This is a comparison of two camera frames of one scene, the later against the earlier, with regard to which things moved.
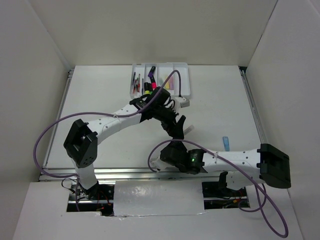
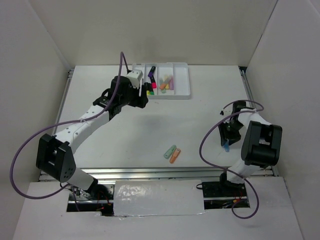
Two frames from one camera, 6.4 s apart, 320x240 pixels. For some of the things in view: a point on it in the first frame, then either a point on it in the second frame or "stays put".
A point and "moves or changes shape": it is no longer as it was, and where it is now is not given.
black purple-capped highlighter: [152, 69] stays put
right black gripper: [178, 144] -> [224, 134]
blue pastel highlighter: [226, 143] stays put
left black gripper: [170, 128] -> [140, 101]
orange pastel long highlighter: [188, 129] moves or changes shape
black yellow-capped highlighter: [147, 88] stays put
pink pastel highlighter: [171, 83] stays put
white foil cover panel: [149, 198] stays put
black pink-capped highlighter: [153, 82] stays put
